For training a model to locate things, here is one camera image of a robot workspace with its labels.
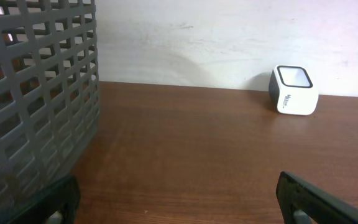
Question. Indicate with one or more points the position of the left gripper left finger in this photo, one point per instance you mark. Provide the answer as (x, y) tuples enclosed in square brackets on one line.
[(63, 197)]

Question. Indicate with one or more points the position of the grey plastic mesh basket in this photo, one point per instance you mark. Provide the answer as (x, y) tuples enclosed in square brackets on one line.
[(49, 92)]

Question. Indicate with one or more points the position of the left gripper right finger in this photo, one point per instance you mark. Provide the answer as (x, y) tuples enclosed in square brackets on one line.
[(302, 202)]

